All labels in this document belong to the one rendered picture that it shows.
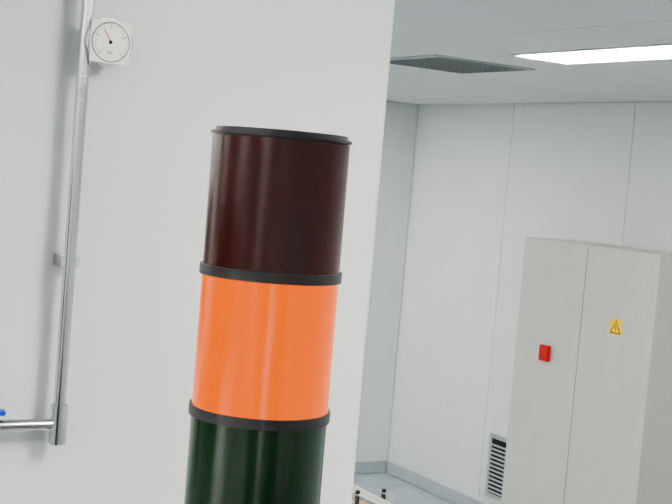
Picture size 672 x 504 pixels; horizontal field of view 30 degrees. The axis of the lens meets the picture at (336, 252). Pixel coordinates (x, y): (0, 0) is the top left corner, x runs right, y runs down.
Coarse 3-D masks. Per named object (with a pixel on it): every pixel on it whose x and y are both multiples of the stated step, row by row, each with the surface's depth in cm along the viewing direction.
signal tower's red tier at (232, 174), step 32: (224, 160) 43; (256, 160) 42; (288, 160) 42; (320, 160) 42; (224, 192) 43; (256, 192) 42; (288, 192) 42; (320, 192) 43; (224, 224) 43; (256, 224) 42; (288, 224) 42; (320, 224) 43; (224, 256) 43; (256, 256) 42; (288, 256) 42; (320, 256) 43
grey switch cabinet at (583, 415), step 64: (576, 256) 760; (640, 256) 713; (576, 320) 758; (640, 320) 711; (512, 384) 808; (576, 384) 755; (640, 384) 709; (512, 448) 805; (576, 448) 753; (640, 448) 707
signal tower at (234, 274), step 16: (224, 128) 43; (240, 128) 42; (256, 128) 42; (208, 272) 43; (224, 272) 43; (240, 272) 42; (256, 272) 42; (192, 416) 44; (208, 416) 43; (224, 416) 43
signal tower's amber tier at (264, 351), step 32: (224, 288) 43; (256, 288) 42; (288, 288) 42; (320, 288) 43; (224, 320) 43; (256, 320) 42; (288, 320) 42; (320, 320) 43; (224, 352) 43; (256, 352) 42; (288, 352) 43; (320, 352) 43; (224, 384) 43; (256, 384) 42; (288, 384) 43; (320, 384) 44; (256, 416) 42; (288, 416) 43; (320, 416) 44
